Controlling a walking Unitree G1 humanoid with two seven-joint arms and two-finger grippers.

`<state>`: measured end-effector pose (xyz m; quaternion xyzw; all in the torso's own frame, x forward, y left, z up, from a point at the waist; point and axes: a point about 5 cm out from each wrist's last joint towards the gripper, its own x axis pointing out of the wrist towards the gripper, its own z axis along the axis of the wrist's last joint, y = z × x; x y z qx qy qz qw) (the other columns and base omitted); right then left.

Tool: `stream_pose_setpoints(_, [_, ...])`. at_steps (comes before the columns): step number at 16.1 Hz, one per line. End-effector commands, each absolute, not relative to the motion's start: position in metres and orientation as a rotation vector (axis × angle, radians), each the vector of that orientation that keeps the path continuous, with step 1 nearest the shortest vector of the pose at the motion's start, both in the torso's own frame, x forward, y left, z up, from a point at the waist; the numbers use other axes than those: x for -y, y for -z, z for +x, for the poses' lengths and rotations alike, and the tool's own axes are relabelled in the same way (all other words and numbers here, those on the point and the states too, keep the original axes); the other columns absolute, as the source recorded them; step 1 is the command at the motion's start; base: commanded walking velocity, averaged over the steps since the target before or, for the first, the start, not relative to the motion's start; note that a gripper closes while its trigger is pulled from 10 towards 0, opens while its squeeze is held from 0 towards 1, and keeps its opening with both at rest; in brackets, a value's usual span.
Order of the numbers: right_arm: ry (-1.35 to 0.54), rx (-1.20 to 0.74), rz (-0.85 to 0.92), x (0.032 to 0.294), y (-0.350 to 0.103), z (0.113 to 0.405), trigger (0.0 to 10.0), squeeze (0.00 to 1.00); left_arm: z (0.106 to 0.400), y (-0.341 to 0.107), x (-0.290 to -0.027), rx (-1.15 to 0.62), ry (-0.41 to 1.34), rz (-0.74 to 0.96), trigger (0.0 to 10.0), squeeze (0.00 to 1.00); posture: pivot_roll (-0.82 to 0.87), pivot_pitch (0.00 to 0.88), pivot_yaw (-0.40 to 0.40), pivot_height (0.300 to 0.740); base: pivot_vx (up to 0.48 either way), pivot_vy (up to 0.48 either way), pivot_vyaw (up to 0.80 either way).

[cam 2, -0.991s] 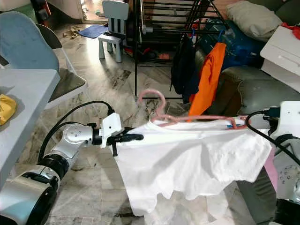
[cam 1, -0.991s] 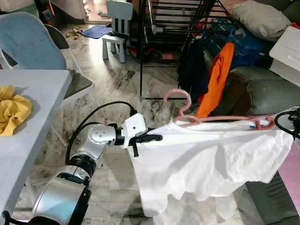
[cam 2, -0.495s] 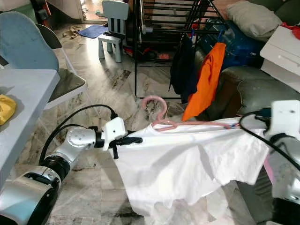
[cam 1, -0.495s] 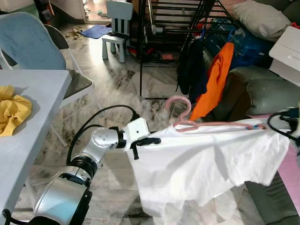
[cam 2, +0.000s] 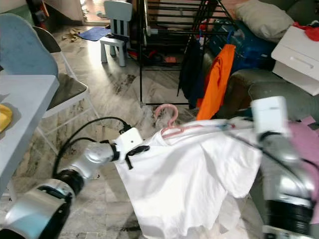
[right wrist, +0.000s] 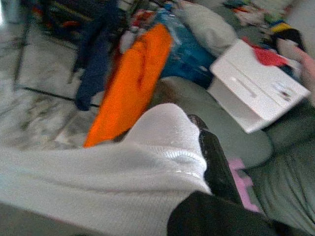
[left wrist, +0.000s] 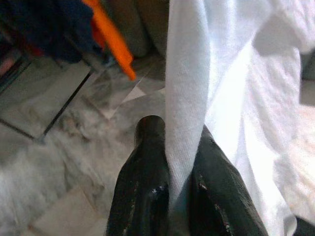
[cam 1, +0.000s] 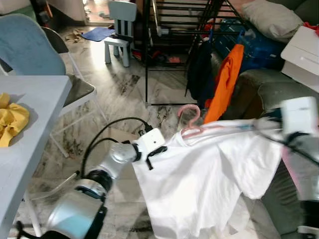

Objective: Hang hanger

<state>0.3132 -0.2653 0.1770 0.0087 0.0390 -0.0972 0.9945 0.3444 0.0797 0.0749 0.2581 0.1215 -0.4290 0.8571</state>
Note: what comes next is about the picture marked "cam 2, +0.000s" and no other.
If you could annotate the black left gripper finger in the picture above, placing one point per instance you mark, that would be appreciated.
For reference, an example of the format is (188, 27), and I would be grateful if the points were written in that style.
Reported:
(128, 162)
(139, 150)

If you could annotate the white shirt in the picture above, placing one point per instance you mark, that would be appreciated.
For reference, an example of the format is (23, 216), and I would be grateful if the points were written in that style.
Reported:
(179, 174)

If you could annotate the pink clothes hanger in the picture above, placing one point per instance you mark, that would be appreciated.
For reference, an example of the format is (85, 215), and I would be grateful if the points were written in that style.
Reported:
(175, 115)

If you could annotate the yellow shirt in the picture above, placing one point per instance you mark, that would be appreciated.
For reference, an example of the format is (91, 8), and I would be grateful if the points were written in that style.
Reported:
(5, 117)

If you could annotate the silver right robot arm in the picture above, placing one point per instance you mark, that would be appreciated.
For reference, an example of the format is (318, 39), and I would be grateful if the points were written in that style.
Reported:
(284, 174)

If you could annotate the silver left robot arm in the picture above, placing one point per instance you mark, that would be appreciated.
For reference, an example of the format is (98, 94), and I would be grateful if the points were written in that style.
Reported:
(40, 214)

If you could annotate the dark green sofa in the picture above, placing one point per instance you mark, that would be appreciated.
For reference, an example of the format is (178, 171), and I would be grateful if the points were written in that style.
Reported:
(259, 92)

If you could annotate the orange shirt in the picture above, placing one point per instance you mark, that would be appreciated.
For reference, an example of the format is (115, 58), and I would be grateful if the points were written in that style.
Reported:
(217, 79)

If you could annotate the navy blue garment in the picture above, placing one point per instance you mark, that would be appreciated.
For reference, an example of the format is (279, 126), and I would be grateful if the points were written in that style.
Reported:
(194, 74)

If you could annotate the blue suitcase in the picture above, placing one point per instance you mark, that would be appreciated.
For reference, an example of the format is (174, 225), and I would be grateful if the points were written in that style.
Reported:
(254, 52)

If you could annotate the pink garment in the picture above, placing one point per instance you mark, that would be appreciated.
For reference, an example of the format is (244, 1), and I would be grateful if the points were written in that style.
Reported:
(306, 149)

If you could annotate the black metal drying rack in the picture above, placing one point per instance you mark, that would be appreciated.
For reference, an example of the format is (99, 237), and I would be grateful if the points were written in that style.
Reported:
(140, 74)

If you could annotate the light blue folding table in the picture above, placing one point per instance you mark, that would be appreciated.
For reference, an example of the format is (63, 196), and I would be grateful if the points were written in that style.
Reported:
(25, 149)

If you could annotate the white drawer unit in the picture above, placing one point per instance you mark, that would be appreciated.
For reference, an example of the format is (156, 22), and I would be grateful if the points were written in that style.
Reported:
(296, 55)

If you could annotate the grey white folding chair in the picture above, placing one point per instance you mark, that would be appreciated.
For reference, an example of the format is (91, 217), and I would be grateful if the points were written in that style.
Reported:
(67, 89)

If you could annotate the beige pillow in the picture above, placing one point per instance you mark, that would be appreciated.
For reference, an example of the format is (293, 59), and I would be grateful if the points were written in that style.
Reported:
(264, 20)

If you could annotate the blue cloth chair cover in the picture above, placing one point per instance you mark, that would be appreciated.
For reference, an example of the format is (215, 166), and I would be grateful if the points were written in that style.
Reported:
(30, 47)

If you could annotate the red cloth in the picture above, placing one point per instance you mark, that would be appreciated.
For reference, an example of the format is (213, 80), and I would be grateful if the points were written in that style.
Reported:
(306, 31)

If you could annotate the blue floor mat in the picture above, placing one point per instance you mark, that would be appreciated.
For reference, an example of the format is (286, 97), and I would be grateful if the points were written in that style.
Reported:
(94, 34)

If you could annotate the beige floor cloth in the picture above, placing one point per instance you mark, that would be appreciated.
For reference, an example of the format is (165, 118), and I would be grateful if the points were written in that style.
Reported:
(71, 36)

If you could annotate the white kids chair slatted back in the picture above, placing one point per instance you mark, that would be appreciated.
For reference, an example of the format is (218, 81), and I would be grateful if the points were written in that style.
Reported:
(118, 10)

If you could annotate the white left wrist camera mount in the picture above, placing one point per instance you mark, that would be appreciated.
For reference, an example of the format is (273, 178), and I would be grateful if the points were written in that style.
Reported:
(129, 142)

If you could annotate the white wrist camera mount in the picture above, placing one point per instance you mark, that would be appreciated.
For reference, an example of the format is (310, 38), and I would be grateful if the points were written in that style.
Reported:
(129, 142)
(269, 114)

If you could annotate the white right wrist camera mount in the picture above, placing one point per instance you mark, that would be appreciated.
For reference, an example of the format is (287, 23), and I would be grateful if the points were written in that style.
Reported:
(269, 114)

